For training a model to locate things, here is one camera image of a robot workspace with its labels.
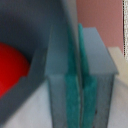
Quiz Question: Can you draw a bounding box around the teal padded gripper left finger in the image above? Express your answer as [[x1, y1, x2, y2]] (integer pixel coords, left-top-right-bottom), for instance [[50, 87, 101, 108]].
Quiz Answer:
[[45, 24, 80, 128]]

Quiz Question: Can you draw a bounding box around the teal padded gripper right finger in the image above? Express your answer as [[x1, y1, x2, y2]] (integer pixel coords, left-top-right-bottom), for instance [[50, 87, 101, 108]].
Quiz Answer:
[[78, 24, 118, 128]]

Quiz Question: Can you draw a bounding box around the red tomato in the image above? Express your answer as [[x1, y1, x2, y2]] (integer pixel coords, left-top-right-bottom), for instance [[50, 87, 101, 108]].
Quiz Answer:
[[0, 43, 30, 97]]

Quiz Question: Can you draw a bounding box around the brown stove top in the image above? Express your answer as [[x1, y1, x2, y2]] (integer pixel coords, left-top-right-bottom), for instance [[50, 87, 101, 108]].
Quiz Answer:
[[76, 0, 123, 50]]

